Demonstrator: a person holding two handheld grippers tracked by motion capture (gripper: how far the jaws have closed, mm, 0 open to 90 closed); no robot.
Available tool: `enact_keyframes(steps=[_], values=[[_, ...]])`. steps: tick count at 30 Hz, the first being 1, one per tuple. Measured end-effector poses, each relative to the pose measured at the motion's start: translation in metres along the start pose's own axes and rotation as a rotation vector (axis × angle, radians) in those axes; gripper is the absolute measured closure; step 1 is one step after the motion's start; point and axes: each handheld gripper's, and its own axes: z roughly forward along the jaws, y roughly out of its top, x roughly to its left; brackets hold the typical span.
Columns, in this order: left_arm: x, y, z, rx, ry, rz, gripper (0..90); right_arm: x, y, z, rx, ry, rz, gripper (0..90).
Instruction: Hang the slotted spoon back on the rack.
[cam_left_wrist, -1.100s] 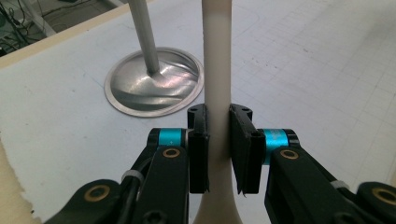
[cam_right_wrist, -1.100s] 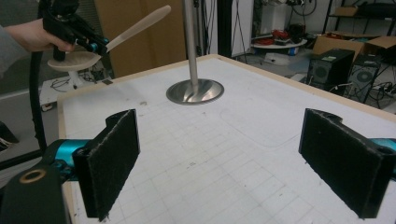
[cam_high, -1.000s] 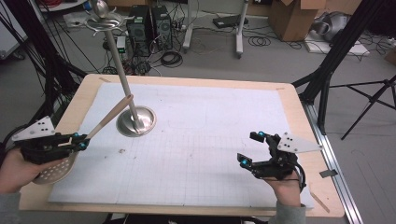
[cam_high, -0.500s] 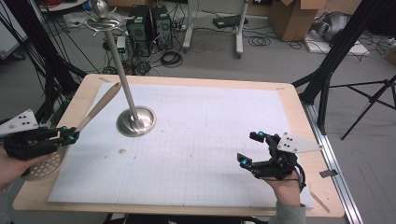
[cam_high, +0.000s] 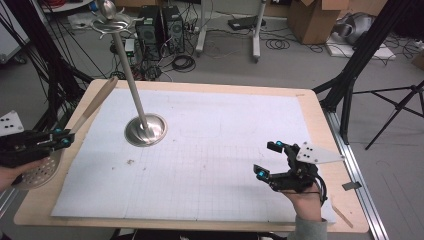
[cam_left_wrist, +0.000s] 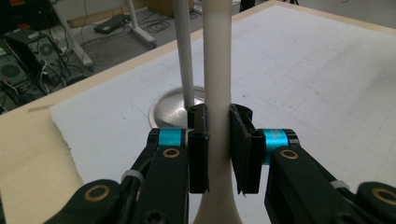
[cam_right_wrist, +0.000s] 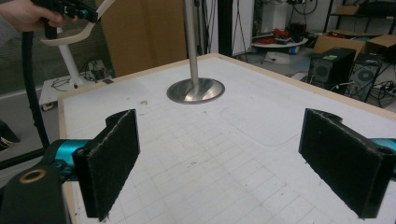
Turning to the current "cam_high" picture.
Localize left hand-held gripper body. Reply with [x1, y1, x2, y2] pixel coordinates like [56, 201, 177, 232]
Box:
[0, 110, 56, 168]

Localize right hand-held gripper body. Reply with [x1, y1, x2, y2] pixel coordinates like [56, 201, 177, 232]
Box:
[269, 142, 345, 194]

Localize beige slotted spoon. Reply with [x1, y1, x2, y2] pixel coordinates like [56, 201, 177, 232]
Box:
[13, 75, 119, 191]

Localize person's left hand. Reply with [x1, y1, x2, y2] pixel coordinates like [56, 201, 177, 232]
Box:
[0, 157, 50, 194]

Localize person's right hand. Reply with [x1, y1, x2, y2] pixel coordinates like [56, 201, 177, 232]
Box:
[281, 181, 324, 223]

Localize black tape piece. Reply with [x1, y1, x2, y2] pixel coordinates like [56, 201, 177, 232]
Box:
[342, 181, 363, 192]

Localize thin wooden stick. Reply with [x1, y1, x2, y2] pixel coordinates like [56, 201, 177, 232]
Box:
[329, 197, 354, 229]

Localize white grid mat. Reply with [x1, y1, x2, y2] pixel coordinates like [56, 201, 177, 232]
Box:
[50, 87, 338, 224]

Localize metal utensil hanging stand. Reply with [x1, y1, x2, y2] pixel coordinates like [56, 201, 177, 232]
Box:
[90, 0, 168, 148]

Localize white cabinet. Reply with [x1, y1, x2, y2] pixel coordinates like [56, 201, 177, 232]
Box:
[0, 4, 31, 64]

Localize white metal stand leg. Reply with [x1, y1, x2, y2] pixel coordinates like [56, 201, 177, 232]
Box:
[195, 0, 209, 57]
[251, 0, 268, 64]

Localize small green white device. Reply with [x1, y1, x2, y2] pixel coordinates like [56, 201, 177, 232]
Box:
[123, 38, 136, 58]

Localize black tripod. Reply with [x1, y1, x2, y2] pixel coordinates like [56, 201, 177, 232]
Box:
[353, 79, 424, 151]

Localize white flat board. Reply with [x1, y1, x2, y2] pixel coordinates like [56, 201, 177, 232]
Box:
[325, 38, 398, 61]

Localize white round table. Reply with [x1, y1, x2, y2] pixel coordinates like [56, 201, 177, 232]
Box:
[39, 0, 95, 14]

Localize black flat device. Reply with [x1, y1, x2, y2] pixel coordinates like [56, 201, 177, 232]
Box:
[228, 15, 267, 32]

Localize brown cardboard box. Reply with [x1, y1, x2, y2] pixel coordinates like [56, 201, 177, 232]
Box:
[288, 0, 351, 46]

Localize black computer tower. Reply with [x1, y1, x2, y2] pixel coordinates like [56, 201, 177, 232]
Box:
[135, 5, 164, 62]
[162, 5, 186, 55]

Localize grey rounded machine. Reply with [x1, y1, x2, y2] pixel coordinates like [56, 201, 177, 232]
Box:
[333, 12, 376, 46]

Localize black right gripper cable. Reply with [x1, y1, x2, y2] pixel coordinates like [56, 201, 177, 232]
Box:
[313, 173, 330, 206]

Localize black frame with cables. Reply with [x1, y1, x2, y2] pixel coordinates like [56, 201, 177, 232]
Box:
[0, 0, 95, 134]

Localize aluminium table rail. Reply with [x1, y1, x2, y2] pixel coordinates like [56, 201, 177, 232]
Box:
[324, 109, 389, 240]

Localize thin coiled black cable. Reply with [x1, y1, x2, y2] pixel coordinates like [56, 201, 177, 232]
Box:
[265, 38, 291, 51]

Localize black metal frame post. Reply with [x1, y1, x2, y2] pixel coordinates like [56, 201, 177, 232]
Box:
[313, 0, 414, 146]

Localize thick coiled black cable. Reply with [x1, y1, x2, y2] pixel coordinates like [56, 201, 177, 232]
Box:
[171, 54, 197, 73]

